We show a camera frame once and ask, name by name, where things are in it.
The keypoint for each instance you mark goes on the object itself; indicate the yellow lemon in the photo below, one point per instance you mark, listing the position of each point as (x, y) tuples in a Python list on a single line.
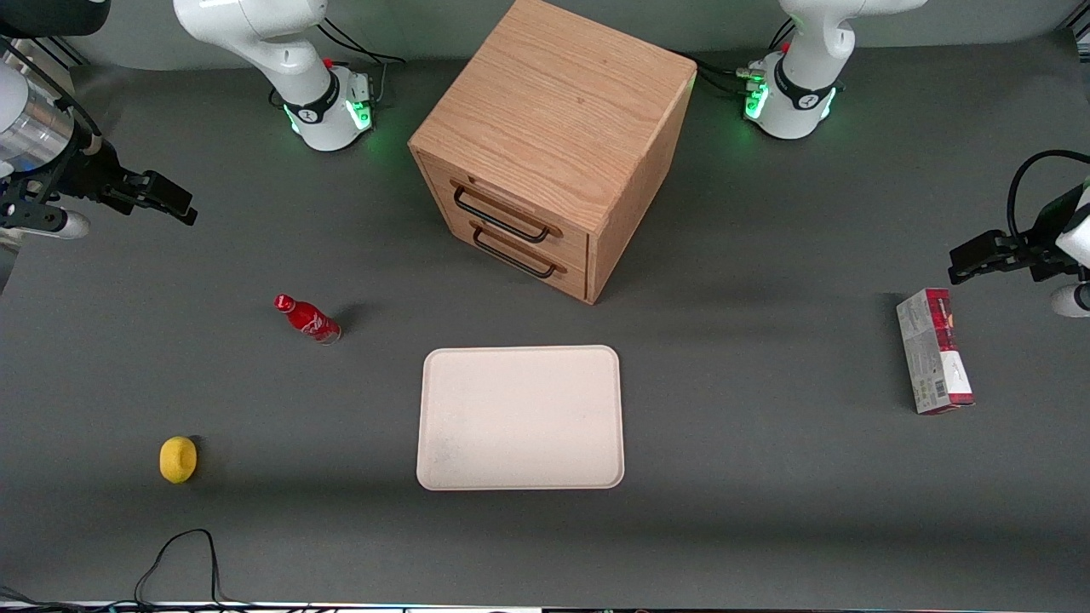
[(177, 460)]

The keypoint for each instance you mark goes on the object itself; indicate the white rectangular tray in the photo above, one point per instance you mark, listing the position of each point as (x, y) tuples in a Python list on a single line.
[(519, 417)]

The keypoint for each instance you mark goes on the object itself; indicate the red plaid cardboard box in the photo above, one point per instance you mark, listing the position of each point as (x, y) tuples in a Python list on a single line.
[(924, 358)]

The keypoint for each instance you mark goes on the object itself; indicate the black rounded object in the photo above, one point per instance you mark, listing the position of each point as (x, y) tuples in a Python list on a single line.
[(47, 15)]

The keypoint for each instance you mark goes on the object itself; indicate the red soda bottle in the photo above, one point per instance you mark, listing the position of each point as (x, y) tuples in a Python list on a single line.
[(308, 318)]

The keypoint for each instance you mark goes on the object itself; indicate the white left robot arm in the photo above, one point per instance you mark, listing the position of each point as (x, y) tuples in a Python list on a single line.
[(800, 94)]

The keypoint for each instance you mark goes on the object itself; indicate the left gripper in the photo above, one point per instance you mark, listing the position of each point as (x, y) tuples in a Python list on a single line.
[(1041, 239)]

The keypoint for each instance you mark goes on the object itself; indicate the wooden drawer cabinet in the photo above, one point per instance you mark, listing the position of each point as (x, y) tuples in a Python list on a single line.
[(553, 102)]

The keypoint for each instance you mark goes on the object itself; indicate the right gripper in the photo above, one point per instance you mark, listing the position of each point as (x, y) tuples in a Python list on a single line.
[(83, 176)]

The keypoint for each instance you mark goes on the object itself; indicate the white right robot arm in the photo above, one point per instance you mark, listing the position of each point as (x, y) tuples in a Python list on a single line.
[(281, 51)]

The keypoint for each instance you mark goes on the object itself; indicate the aluminium frame rail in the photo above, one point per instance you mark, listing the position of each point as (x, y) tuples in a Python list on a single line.
[(38, 53)]

